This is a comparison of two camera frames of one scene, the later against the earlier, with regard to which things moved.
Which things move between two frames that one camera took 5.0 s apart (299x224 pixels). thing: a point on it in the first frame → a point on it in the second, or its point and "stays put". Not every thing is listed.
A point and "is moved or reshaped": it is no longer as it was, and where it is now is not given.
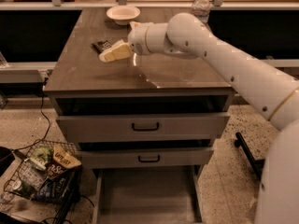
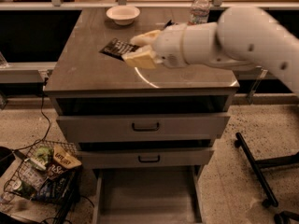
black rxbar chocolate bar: [101, 46] is moved or reshaped
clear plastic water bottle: [201, 6] stays put
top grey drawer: [143, 129] stays put
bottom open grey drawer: [163, 194] stays put
